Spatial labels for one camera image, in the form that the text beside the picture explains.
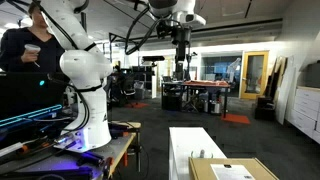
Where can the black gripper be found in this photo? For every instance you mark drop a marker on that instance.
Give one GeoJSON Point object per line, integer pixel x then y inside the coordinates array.
{"type": "Point", "coordinates": [181, 41]}

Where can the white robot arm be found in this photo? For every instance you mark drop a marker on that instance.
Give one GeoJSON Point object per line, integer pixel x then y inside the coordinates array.
{"type": "Point", "coordinates": [86, 66]}

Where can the clear cup with green rim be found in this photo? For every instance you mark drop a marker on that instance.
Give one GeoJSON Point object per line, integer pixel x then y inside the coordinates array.
{"type": "Point", "coordinates": [194, 155]}

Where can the black floor box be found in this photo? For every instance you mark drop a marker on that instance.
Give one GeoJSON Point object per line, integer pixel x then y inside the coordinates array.
{"type": "Point", "coordinates": [265, 110]}

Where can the brown cardboard box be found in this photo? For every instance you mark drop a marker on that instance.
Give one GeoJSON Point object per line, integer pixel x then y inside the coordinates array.
{"type": "Point", "coordinates": [200, 170]}

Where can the grey box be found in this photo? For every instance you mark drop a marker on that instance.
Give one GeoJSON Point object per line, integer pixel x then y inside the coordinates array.
{"type": "Point", "coordinates": [313, 75]}

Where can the black table with orange top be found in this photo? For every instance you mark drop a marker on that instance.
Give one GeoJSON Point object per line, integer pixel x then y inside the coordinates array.
{"type": "Point", "coordinates": [206, 84]}

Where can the red floor mat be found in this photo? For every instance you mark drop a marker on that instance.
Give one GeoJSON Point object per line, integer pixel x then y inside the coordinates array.
{"type": "Point", "coordinates": [137, 105]}

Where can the black office chair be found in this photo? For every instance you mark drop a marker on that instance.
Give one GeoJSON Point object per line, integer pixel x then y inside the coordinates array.
{"type": "Point", "coordinates": [123, 86]}

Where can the yellow framed door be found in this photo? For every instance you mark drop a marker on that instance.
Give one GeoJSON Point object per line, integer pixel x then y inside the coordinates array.
{"type": "Point", "coordinates": [244, 75]}

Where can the white table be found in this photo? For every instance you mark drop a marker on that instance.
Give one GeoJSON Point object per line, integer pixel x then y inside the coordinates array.
{"type": "Point", "coordinates": [186, 140]}

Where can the orange floor mat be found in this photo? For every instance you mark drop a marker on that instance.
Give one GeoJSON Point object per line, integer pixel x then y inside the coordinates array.
{"type": "Point", "coordinates": [236, 119]}

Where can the black clamp with orange grip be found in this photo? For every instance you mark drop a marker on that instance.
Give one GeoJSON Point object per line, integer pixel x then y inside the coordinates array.
{"type": "Point", "coordinates": [120, 130]}

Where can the grey robot mounting table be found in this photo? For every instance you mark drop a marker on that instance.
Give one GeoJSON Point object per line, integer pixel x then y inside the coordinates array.
{"type": "Point", "coordinates": [113, 146]}

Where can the white leaning boards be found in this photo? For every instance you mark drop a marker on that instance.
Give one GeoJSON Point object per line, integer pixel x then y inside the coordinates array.
{"type": "Point", "coordinates": [285, 90]}

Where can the white printed paper label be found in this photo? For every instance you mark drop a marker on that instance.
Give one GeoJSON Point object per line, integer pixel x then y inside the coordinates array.
{"type": "Point", "coordinates": [231, 172]}

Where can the white drawer cabinet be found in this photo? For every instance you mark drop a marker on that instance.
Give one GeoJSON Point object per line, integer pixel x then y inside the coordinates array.
{"type": "Point", "coordinates": [305, 106]}

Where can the white handheld controller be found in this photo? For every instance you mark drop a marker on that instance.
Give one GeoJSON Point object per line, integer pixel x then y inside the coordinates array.
{"type": "Point", "coordinates": [32, 48]}

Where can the black computer monitor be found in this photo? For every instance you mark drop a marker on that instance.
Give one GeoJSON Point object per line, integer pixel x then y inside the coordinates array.
{"type": "Point", "coordinates": [26, 95]}

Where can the blue-lit black device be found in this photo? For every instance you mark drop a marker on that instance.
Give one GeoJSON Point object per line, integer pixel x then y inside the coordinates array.
{"type": "Point", "coordinates": [30, 115]}

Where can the person in dark sweater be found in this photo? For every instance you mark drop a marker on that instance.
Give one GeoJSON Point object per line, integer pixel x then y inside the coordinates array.
{"type": "Point", "coordinates": [20, 43]}

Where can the white power strip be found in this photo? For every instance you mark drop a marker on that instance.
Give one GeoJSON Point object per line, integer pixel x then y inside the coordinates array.
{"type": "Point", "coordinates": [10, 149]}

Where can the black camera on white stand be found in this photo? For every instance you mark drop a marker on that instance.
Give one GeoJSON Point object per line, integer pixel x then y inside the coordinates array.
{"type": "Point", "coordinates": [153, 58]}

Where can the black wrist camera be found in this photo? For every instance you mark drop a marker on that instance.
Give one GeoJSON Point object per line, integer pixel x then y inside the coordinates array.
{"type": "Point", "coordinates": [163, 29]}

